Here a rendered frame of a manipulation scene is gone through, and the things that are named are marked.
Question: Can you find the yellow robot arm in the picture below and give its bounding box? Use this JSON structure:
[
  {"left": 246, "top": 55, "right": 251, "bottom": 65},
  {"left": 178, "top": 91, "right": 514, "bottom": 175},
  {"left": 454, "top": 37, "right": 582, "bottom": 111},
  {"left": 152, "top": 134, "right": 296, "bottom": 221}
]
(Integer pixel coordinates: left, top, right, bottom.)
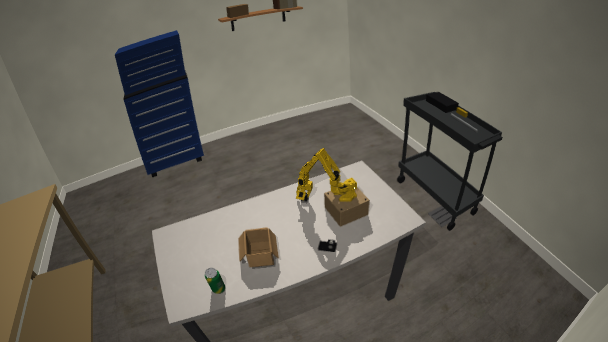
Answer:
[{"left": 298, "top": 149, "right": 357, "bottom": 202}]

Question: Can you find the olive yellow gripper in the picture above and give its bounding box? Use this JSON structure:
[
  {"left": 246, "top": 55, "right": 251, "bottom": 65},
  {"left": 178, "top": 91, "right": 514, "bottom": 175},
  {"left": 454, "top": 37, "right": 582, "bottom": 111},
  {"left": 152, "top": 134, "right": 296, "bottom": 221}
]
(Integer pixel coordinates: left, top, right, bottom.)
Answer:
[{"left": 296, "top": 179, "right": 313, "bottom": 200}]

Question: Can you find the green drink can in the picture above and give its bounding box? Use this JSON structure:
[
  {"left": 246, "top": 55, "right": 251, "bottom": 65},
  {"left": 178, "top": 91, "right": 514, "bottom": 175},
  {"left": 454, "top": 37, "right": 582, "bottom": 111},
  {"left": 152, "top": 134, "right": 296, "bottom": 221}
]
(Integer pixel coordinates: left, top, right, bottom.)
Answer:
[{"left": 205, "top": 268, "right": 225, "bottom": 294}]

